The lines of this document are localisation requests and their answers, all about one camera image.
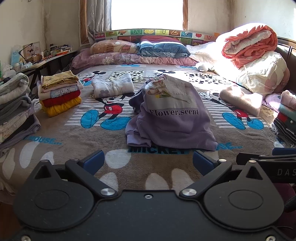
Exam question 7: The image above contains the colourful picture mat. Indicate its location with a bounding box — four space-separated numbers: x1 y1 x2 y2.
94 29 220 48

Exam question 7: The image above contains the cartoon mouse blanket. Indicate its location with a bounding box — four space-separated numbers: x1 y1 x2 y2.
0 64 287 193

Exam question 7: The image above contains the grey curtain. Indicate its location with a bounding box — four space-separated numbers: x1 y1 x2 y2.
79 0 112 45

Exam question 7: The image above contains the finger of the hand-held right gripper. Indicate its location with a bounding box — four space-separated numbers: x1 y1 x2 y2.
272 148 296 156
236 153 296 166

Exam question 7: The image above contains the white plush toy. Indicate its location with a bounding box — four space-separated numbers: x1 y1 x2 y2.
195 62 214 72

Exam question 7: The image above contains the red knit sweater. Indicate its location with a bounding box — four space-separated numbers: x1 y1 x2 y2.
39 89 81 107

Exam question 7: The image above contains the dark desk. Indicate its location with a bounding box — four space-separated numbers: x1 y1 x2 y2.
16 50 79 88

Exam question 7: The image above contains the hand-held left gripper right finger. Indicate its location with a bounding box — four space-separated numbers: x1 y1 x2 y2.
179 150 274 200

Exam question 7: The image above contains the colourful folded clothes stack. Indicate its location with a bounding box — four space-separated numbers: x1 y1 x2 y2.
37 80 84 100

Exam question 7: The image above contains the pink floral long pillow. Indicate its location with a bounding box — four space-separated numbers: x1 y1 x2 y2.
70 48 199 70

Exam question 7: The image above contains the pile of folded grey clothes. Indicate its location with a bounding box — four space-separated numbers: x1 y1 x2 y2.
0 73 41 158

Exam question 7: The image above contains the pink fluffy folded garment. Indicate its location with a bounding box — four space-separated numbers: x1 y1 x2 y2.
219 85 263 117

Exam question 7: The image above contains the cream quilt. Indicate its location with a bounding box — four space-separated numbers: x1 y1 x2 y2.
214 51 290 98

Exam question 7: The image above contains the lilac sweatshirt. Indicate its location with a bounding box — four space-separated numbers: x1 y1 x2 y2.
125 74 218 151

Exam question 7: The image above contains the stack of colourful clothes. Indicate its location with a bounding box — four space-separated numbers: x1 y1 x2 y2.
269 90 296 149

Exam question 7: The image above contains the dark wooden bed frame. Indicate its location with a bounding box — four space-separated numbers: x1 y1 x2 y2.
276 37 296 93

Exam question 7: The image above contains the yellow knit sweater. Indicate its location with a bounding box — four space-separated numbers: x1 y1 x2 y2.
40 96 82 117

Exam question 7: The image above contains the blue striped pillow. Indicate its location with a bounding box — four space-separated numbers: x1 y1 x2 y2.
139 35 190 58

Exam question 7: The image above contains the mustard yellow folded garment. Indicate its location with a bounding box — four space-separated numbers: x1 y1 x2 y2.
41 71 80 90

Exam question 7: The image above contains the floral beige pillow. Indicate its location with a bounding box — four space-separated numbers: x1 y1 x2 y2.
90 40 139 55

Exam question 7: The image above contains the grey sequin garment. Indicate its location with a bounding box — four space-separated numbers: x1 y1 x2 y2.
50 85 80 98

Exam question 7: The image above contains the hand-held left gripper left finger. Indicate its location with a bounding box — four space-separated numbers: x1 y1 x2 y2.
26 149 118 200

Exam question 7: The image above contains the white floral folded garment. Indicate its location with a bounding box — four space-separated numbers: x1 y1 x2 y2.
91 72 135 99

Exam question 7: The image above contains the window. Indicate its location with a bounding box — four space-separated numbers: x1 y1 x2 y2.
111 0 185 32

